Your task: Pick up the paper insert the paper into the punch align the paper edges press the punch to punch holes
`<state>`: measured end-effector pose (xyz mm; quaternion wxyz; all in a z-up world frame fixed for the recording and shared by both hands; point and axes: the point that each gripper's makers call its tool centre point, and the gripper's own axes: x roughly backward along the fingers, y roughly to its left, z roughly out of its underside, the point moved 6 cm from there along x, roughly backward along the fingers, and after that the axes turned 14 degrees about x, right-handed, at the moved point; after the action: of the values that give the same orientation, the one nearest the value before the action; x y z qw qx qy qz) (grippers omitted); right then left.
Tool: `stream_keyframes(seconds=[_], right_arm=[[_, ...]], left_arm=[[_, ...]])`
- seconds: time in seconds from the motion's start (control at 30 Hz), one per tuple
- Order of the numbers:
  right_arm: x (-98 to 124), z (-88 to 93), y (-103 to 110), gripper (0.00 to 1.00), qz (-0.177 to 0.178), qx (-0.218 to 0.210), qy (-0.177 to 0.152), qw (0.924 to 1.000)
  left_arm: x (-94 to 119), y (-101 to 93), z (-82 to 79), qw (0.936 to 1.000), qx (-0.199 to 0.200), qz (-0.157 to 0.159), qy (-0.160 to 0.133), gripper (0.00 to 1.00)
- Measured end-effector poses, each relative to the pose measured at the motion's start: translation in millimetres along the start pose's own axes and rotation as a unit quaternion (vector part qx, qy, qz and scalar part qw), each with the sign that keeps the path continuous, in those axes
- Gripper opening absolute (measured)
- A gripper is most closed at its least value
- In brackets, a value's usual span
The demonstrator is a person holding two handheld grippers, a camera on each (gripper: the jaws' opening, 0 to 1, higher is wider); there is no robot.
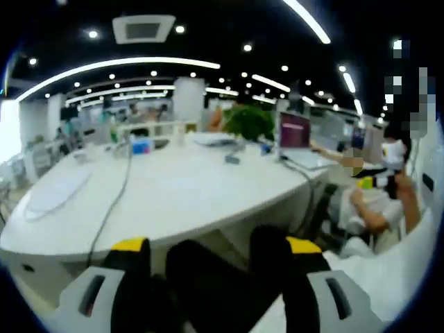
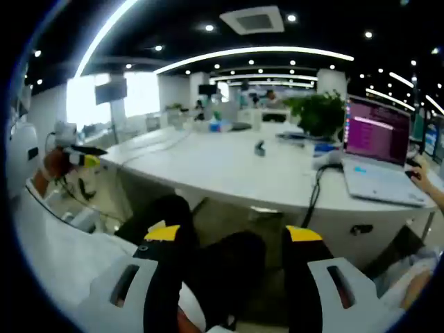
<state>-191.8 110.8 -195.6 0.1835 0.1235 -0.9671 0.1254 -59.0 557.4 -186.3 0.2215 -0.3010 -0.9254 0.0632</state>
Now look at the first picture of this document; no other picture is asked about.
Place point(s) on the stack of printed papers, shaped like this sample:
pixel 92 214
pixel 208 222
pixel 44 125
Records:
pixel 215 139

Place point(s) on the green potted plant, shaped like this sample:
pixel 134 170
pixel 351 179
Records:
pixel 249 123

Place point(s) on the laptop with purple screen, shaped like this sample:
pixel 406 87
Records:
pixel 295 132

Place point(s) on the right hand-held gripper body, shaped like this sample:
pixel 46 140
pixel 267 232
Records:
pixel 393 152

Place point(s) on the ceiling spot lights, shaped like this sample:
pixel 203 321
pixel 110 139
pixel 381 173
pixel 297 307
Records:
pixel 179 29

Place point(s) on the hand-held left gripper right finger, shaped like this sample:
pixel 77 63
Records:
pixel 301 277

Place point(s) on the green bottle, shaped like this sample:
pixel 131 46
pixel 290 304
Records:
pixel 113 130

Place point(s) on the blue box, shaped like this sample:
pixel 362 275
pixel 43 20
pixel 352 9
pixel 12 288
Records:
pixel 142 146

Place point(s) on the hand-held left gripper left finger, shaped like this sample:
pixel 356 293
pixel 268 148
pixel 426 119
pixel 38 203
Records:
pixel 132 277

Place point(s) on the ceiling air conditioner vent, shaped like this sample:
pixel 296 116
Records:
pixel 144 29

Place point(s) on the white low shelf unit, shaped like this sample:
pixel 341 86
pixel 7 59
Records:
pixel 159 125

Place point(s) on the person's right hand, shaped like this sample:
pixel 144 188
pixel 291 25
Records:
pixel 406 185

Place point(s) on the ceiling light strips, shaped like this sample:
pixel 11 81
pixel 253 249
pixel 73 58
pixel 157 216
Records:
pixel 121 64

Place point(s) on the white column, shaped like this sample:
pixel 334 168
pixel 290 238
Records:
pixel 189 100

